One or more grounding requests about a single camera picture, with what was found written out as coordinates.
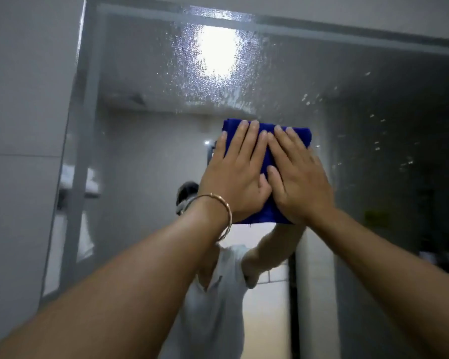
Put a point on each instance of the person's left hand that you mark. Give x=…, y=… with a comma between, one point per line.
x=234, y=183

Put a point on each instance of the person's right hand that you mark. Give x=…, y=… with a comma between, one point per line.
x=303, y=190

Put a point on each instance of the person's left little finger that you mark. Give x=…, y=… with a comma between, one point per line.
x=217, y=147

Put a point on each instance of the person's right middle finger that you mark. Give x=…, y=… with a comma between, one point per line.
x=289, y=143

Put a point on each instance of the person's left thumb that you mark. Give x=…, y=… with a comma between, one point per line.
x=266, y=188

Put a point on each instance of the person's right thumb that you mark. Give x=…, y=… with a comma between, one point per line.
x=275, y=181

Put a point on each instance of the person's right little finger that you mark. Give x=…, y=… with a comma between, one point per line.
x=317, y=156

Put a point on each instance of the person's left middle finger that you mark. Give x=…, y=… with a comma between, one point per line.
x=249, y=140

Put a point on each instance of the blue cleaning cloth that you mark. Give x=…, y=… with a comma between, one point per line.
x=267, y=160

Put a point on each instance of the person's left forearm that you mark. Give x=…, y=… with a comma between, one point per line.
x=127, y=287

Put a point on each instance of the person's right forearm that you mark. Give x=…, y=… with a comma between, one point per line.
x=389, y=280

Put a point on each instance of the large wall mirror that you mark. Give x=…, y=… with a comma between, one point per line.
x=153, y=78

